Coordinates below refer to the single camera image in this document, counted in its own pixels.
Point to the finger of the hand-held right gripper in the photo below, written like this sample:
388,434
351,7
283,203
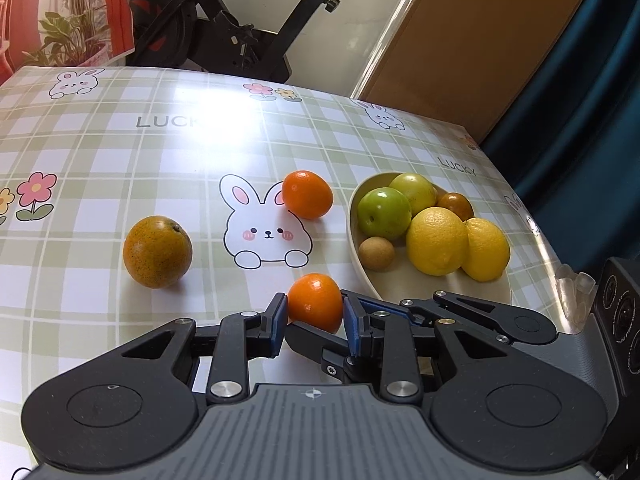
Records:
380,306
315,342

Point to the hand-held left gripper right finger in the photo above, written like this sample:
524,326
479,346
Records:
352,325

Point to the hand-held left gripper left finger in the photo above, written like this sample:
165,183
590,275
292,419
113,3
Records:
277,325

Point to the cream round plate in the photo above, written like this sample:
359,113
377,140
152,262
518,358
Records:
400,280

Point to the small orange mandarin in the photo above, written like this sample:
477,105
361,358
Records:
307,194
315,301

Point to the small brown longan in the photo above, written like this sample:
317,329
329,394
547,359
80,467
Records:
377,253

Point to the yellow lemon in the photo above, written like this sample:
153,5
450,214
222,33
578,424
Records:
487,250
436,241

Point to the green plum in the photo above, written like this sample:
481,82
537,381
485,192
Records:
385,211

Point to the yellow-green plum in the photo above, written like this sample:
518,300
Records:
415,187

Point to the dark speckled orange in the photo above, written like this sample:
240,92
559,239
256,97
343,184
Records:
456,205
157,251

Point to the clear plastic corner guard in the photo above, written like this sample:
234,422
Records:
577,290

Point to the checked bunny print tablecloth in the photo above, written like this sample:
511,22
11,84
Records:
125,160

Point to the teal curtain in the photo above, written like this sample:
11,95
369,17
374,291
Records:
590,125

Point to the wooden board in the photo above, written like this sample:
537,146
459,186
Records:
475,45

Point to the black exercise bike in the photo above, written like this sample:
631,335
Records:
225,35

